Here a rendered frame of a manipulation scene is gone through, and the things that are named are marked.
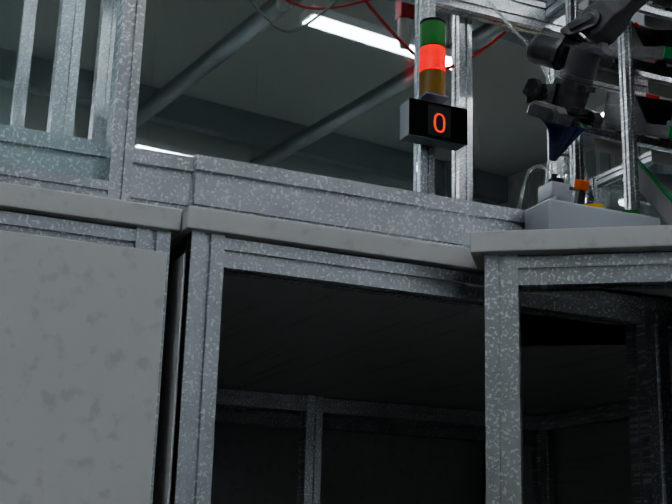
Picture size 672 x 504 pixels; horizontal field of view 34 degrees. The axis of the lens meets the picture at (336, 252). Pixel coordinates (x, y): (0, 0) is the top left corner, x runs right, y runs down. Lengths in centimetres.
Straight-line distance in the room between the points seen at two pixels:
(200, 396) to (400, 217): 43
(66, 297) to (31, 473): 21
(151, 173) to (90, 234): 16
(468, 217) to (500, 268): 21
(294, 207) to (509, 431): 43
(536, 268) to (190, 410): 50
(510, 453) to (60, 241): 63
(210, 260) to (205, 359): 13
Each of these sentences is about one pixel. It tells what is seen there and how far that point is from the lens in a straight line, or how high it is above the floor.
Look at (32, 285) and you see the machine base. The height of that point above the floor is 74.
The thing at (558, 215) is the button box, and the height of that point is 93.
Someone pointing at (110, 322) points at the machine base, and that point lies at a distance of 140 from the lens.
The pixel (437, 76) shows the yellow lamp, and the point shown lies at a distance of 210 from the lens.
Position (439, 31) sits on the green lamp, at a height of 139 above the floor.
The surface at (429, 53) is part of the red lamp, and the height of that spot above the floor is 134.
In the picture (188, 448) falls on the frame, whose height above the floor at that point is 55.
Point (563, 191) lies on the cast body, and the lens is 202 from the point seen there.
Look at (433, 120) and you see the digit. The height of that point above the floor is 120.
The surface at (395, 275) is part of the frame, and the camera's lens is 155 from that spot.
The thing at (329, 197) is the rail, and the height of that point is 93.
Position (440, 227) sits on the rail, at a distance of 167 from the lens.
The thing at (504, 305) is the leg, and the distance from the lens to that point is 151.
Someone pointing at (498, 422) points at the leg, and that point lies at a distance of 148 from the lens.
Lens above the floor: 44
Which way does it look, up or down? 15 degrees up
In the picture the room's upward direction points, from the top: 2 degrees clockwise
